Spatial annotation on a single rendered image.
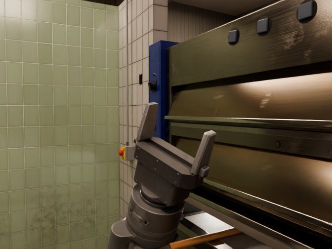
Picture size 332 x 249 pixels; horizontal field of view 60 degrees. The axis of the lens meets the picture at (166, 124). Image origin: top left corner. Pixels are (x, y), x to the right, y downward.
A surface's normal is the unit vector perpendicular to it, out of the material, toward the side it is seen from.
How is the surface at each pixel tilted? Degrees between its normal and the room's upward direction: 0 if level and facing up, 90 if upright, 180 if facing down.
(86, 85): 90
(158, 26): 90
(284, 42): 90
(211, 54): 90
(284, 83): 70
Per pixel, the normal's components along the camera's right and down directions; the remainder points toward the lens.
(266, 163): -0.84, -0.33
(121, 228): 0.22, -0.90
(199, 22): 0.51, 0.04
